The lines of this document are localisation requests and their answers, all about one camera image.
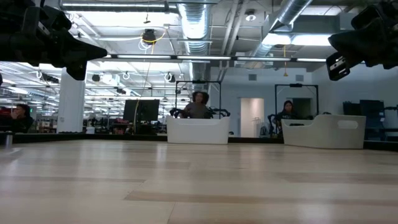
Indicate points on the black gantry frame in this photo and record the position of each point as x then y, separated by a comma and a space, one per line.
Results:
295, 85
199, 81

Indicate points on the silver ventilation duct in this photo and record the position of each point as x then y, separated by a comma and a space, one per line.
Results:
195, 25
289, 12

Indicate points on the black ceiling camera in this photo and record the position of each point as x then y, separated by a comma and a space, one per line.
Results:
149, 36

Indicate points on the white plastic bin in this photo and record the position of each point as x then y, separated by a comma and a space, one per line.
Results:
197, 130

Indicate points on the white pillar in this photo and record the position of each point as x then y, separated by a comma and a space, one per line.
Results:
71, 105

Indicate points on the person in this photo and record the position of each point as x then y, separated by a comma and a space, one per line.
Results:
287, 112
21, 121
197, 107

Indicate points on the black computer monitor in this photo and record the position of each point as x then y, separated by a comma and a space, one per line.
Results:
146, 110

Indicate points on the metal cylinder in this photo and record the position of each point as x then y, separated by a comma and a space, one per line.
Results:
8, 139

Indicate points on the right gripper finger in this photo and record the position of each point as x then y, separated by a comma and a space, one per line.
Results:
357, 40

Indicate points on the pale translucent plastic bin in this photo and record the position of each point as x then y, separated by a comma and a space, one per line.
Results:
323, 133

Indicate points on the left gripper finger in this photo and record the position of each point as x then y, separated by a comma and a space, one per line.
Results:
82, 51

